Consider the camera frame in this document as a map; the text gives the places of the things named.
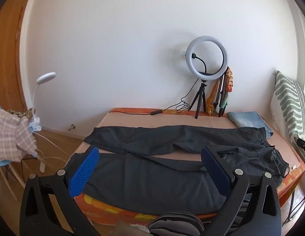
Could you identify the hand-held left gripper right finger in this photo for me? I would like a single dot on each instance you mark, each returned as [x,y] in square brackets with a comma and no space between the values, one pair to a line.
[216,169]

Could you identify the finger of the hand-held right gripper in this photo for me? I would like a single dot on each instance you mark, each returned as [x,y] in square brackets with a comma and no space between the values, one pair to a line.
[303,145]

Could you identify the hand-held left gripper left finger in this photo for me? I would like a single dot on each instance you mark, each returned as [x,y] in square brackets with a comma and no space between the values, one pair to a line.
[85,169]

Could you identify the black pants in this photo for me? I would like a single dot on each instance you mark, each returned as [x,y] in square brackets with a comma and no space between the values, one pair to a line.
[147,182]

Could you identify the metal door stopper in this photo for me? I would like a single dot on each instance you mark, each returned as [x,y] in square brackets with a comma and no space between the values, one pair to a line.
[72,127]

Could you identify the green white patterned throw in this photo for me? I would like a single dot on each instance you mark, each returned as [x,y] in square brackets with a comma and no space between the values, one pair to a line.
[287,98]

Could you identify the folded blue jeans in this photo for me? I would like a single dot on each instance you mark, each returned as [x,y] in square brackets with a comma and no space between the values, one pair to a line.
[245,120]

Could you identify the metal tube chair leg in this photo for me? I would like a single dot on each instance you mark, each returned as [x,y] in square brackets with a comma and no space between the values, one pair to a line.
[293,206]

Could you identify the person's striped clothing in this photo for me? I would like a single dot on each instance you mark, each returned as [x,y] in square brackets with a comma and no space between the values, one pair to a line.
[174,223]

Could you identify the colourful patterned fabric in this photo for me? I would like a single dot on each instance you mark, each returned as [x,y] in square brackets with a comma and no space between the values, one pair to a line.
[211,100]

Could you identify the plaid cloth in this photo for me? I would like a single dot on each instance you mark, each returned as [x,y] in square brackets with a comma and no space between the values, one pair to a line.
[12,135]

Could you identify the black tripod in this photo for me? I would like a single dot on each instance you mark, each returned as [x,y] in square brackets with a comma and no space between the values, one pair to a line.
[202,88]

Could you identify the spotted cloth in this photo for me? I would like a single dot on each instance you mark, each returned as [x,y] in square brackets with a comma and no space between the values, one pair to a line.
[22,113]

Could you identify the white clip lamp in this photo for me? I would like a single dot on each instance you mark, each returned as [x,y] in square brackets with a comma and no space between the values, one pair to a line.
[45,76]

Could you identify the wooden door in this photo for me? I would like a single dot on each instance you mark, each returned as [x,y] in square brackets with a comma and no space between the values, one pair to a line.
[7,54]

